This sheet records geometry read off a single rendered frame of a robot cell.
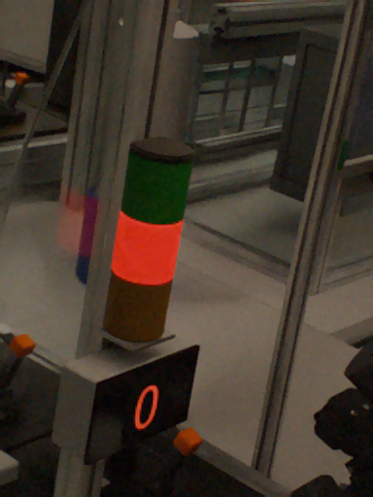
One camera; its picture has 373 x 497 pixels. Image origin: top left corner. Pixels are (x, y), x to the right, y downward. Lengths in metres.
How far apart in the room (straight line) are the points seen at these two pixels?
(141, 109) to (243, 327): 1.11
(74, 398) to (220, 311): 1.10
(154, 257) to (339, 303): 1.26
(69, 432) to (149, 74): 0.28
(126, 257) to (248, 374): 0.93
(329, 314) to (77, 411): 1.20
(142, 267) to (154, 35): 0.17
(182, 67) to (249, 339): 0.44
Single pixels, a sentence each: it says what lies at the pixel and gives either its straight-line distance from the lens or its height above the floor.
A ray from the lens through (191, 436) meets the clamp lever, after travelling 1.26.
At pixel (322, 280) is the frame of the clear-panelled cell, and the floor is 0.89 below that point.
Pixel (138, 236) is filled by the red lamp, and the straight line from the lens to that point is 0.95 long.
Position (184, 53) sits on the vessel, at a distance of 1.95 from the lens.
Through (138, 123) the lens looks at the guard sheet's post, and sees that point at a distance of 0.95.
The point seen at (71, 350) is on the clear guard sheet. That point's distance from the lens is 1.01.
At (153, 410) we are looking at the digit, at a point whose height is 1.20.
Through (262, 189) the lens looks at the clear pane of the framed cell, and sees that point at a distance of 2.23.
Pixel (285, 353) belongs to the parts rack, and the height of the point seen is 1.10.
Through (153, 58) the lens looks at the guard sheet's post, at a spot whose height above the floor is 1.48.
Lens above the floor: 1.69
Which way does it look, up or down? 21 degrees down
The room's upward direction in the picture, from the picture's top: 10 degrees clockwise
